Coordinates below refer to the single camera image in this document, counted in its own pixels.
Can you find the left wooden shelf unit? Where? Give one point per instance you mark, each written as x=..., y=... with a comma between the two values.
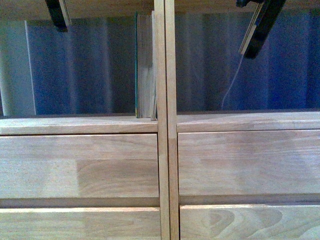
x=108, y=125

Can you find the wooden drawer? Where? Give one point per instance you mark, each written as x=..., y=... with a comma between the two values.
x=274, y=162
x=250, y=222
x=79, y=166
x=81, y=223

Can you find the wooden shelf unit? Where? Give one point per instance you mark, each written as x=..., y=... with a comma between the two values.
x=231, y=122
x=108, y=125

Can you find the upper left wooden drawer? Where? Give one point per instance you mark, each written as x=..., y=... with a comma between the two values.
x=79, y=166

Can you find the green cover standing book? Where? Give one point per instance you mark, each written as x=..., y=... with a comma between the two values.
x=143, y=65

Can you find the right wooden shelf unit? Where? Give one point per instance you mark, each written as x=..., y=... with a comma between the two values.
x=231, y=122

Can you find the lower right wooden drawer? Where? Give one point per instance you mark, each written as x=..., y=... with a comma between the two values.
x=250, y=222

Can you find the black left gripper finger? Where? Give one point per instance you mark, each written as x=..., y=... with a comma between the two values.
x=59, y=14

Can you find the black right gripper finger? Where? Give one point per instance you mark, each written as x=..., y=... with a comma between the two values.
x=261, y=23

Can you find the lower left wooden drawer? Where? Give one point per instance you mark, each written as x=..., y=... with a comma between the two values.
x=81, y=223

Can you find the dark blue curtain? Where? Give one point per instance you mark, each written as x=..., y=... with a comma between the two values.
x=91, y=68

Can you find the upper right wooden drawer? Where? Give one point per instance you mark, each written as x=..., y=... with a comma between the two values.
x=274, y=162

